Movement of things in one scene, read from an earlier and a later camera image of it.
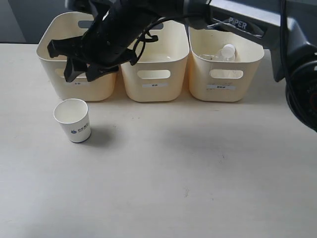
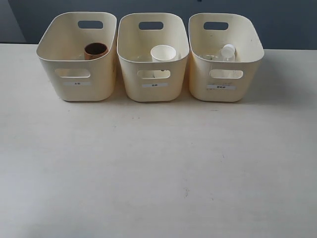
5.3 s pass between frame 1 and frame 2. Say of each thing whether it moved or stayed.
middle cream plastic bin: stayed
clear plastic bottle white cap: stayed
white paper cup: moved
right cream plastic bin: stayed
